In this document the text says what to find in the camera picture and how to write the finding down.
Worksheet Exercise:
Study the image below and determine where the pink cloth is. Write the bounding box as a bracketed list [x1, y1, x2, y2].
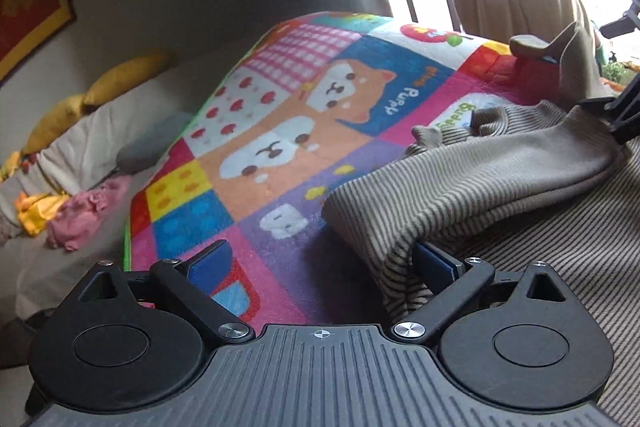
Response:
[46, 177, 133, 253]

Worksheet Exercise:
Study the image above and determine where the beige striped knit sweater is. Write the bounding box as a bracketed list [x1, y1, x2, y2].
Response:
[322, 0, 640, 427]

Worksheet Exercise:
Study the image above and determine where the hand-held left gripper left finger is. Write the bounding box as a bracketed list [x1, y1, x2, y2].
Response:
[76, 240, 256, 346]

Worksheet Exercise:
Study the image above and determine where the yellow pillow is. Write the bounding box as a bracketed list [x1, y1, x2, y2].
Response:
[21, 94, 90, 156]
[82, 52, 177, 108]

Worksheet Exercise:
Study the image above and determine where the yellow cloth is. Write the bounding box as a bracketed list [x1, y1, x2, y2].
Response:
[15, 191, 72, 237]

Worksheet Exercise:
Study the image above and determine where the yellow plush toy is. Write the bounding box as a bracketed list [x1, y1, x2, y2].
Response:
[0, 151, 40, 182]

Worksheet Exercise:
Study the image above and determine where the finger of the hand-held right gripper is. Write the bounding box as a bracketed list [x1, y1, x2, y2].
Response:
[599, 0, 640, 40]
[579, 74, 640, 146]

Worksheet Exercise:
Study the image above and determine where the grey cushion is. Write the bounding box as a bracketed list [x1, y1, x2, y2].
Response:
[116, 112, 195, 174]

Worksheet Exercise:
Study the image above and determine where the colourful cartoon play mat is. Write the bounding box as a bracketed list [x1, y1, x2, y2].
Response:
[122, 11, 621, 328]

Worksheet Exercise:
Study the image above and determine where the beige bed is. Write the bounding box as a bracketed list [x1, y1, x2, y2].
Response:
[0, 52, 211, 370]

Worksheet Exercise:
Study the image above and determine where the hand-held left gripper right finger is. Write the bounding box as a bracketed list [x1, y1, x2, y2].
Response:
[392, 241, 569, 348]

